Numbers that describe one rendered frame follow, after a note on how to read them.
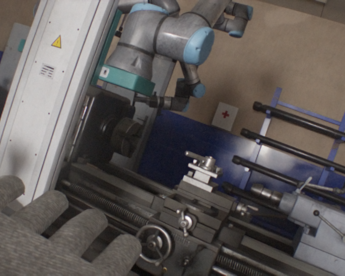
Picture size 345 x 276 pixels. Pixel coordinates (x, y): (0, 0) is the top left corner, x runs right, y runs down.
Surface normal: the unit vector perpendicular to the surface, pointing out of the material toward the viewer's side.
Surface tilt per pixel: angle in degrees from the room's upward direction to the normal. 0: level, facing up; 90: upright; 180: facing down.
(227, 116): 90
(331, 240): 66
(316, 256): 90
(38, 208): 7
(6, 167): 90
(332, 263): 90
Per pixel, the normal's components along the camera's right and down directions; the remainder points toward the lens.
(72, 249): 0.79, -0.58
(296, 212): -0.35, 0.02
